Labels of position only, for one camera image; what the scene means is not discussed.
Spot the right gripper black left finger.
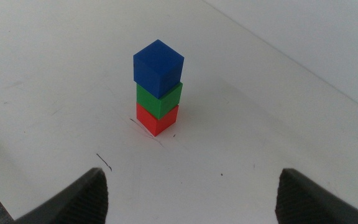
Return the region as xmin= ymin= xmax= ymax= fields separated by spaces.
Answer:
xmin=13 ymin=167 xmax=109 ymax=224

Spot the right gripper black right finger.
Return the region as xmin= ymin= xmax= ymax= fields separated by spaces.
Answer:
xmin=274 ymin=167 xmax=358 ymax=224

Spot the red cube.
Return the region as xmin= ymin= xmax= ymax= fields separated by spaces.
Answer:
xmin=135 ymin=103 xmax=180 ymax=138

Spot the green cube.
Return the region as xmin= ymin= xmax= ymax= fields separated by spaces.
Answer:
xmin=135 ymin=82 xmax=184 ymax=121

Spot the blue cube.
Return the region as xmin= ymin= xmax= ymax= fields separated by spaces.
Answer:
xmin=132 ymin=39 xmax=185 ymax=100

